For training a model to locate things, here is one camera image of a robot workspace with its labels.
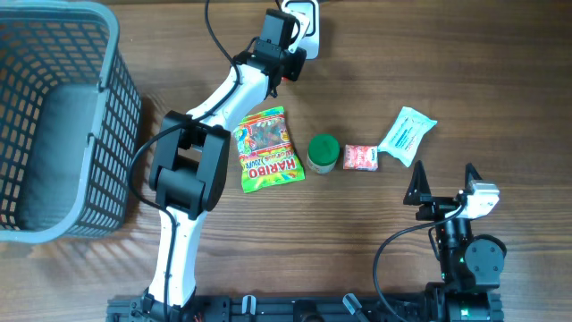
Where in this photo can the green lid jar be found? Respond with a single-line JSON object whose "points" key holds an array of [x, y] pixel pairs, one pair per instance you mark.
{"points": [[323, 152]]}

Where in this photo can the grey plastic shopping basket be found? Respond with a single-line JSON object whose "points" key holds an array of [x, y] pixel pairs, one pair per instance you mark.
{"points": [[70, 116]]}

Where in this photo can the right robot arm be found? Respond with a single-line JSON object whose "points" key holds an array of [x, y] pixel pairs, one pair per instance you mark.
{"points": [[471, 265]]}

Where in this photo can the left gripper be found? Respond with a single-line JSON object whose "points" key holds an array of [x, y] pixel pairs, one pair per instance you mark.
{"points": [[297, 71]]}

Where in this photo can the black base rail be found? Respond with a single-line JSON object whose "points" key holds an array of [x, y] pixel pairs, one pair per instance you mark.
{"points": [[409, 307]]}

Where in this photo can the light blue tissue pack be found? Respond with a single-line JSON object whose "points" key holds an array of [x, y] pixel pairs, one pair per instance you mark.
{"points": [[404, 137]]}

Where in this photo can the small red snack box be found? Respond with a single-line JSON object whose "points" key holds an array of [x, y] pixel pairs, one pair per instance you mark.
{"points": [[362, 158]]}

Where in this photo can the white barcode scanner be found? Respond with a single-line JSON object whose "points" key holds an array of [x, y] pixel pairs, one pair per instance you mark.
{"points": [[311, 9]]}

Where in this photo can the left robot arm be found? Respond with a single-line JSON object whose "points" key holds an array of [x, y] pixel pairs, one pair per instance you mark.
{"points": [[189, 168]]}

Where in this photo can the Haribo gummy candy bag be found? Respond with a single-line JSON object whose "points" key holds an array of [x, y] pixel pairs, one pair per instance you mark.
{"points": [[266, 154]]}

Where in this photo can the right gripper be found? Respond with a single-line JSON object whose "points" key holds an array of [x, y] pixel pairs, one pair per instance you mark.
{"points": [[420, 193]]}

